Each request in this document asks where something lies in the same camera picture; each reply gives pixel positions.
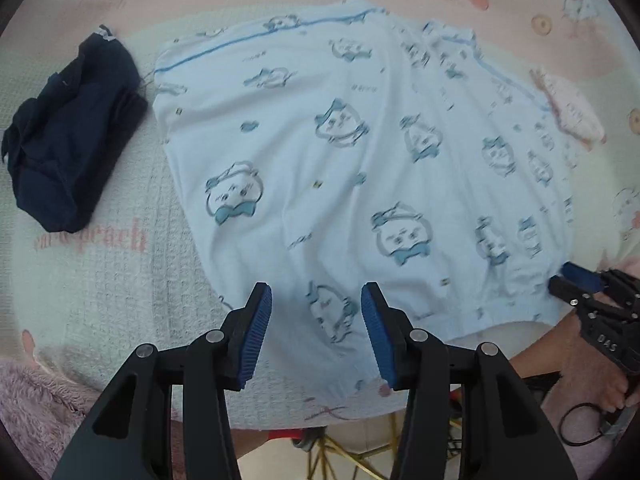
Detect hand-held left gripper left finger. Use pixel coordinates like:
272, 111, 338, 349
52, 282, 273, 480

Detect person's left leg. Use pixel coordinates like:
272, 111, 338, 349
230, 427, 281, 461

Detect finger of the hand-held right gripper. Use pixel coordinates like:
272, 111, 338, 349
548, 276, 598, 313
562, 261, 608, 292

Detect light blue printed pants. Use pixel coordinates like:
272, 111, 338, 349
150, 0, 576, 398

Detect person's pink fluffy robe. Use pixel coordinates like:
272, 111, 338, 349
0, 357, 108, 480

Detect dark navy cloth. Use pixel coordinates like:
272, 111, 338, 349
0, 25, 149, 233

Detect person's right hand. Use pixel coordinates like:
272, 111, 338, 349
592, 372, 633, 413

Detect person's right forearm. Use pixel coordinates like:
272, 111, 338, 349
542, 240, 640, 480

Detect pink printed folded cloth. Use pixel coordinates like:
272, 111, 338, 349
530, 69, 606, 148

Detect gold wire frame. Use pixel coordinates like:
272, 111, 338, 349
295, 417, 463, 466

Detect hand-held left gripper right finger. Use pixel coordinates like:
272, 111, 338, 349
361, 282, 578, 480

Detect pink cat printed blanket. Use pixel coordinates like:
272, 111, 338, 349
0, 0, 640, 433

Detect black cable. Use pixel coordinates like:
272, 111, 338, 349
557, 402, 618, 446

